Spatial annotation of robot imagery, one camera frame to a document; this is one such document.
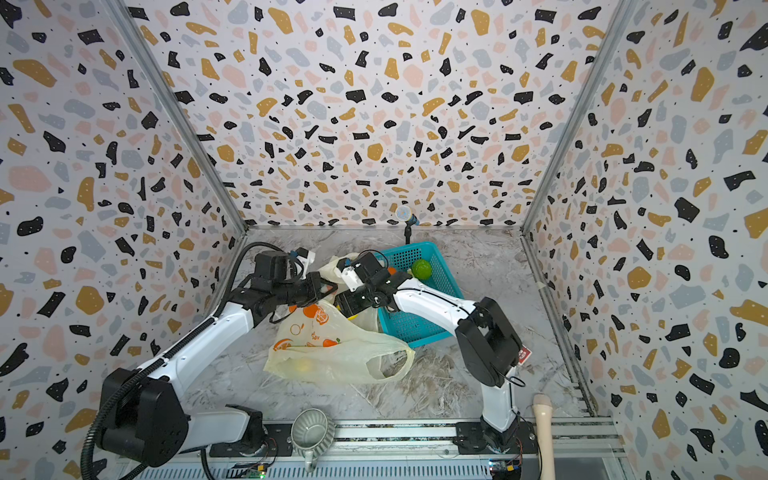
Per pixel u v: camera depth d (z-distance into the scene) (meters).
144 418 0.40
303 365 0.82
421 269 1.02
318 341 0.80
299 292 0.71
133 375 0.41
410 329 0.95
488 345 0.49
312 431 0.75
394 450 0.73
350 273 0.78
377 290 0.65
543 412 0.76
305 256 0.77
